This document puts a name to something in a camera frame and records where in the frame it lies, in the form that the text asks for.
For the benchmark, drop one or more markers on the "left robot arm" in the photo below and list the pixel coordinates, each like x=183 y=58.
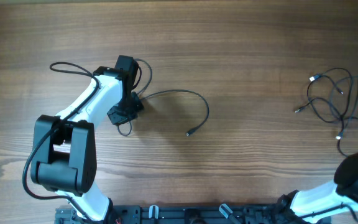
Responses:
x=63 y=159

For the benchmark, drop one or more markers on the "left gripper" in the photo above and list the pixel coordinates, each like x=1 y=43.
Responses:
x=117 y=119

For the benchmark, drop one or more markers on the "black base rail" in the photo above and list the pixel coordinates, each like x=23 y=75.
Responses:
x=247 y=214

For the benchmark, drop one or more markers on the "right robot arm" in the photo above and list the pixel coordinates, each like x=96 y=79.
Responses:
x=319 y=204

